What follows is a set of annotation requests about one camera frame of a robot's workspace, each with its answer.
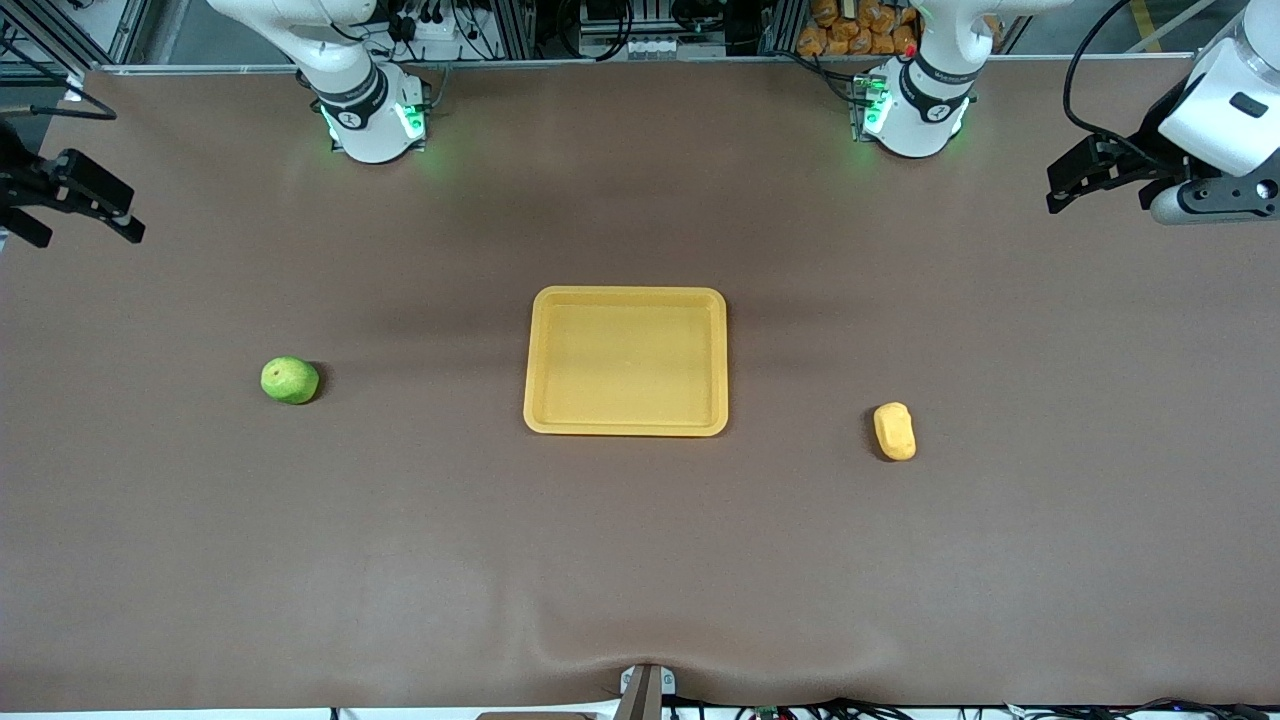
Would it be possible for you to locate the bag of orange buns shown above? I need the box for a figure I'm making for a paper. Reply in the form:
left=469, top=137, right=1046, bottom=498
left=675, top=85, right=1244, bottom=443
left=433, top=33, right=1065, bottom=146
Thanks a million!
left=797, top=0, right=922, bottom=58

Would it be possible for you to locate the metal table clamp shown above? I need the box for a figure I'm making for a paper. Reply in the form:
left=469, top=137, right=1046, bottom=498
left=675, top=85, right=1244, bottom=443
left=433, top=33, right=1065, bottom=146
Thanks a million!
left=618, top=663, right=677, bottom=720

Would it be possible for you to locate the green apple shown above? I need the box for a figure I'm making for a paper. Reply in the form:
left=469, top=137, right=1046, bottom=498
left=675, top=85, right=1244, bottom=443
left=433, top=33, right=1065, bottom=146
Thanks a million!
left=261, top=357, right=321, bottom=406

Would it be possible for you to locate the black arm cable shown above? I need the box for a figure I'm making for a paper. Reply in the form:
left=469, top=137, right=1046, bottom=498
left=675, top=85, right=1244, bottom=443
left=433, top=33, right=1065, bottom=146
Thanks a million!
left=1062, top=0, right=1153, bottom=161
left=0, top=38, right=119, bottom=123

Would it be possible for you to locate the yellow potato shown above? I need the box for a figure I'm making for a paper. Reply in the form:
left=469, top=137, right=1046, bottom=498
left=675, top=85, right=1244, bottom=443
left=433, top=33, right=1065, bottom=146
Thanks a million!
left=873, top=402, right=917, bottom=462

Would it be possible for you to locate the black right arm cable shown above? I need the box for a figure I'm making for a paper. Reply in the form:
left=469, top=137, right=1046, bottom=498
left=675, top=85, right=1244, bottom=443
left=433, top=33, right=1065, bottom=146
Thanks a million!
left=0, top=38, right=119, bottom=123

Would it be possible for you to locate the aluminium frame profile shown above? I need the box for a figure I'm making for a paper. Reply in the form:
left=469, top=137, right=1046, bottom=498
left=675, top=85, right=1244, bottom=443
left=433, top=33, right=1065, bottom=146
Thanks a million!
left=0, top=0, right=151, bottom=73

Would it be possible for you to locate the white power strip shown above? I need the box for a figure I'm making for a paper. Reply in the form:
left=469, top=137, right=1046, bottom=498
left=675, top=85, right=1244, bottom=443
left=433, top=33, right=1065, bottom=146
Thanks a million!
left=388, top=10, right=481, bottom=47

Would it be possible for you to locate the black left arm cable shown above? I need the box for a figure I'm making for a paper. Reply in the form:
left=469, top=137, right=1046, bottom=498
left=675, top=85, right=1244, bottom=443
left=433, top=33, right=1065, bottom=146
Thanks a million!
left=1062, top=0, right=1153, bottom=161

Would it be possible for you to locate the yellow plastic tray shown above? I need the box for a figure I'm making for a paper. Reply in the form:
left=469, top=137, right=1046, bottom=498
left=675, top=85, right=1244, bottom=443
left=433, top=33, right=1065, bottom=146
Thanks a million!
left=523, top=286, right=729, bottom=438

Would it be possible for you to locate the large table cover mat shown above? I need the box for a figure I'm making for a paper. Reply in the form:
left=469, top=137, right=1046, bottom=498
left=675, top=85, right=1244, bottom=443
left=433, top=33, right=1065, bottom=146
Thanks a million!
left=0, top=56, right=1280, bottom=714

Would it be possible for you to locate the white connector block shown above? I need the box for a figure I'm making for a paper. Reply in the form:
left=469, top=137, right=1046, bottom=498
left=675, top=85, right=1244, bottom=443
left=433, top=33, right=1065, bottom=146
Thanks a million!
left=580, top=35, right=683, bottom=61

